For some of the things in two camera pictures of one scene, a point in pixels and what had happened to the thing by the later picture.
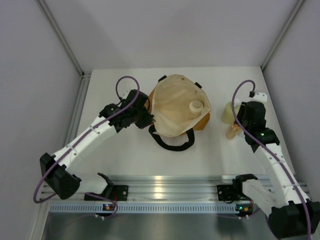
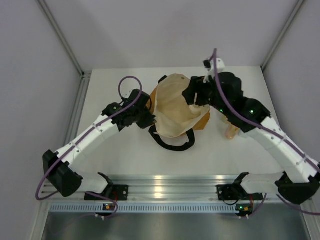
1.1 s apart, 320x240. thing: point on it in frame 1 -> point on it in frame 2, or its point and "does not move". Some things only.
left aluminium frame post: x=85 y=75 does not move
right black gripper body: x=241 y=115 -> x=205 y=96
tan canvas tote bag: x=169 y=102 does not move
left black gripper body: x=142 y=118 does not move
